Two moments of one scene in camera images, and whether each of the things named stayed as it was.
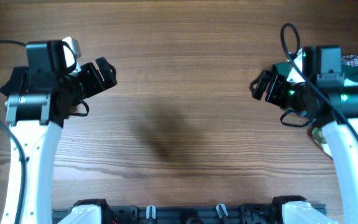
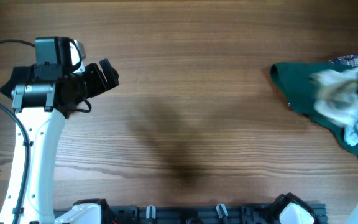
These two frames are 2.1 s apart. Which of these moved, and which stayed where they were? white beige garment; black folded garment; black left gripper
Moved: white beige garment
Stayed: black folded garment; black left gripper
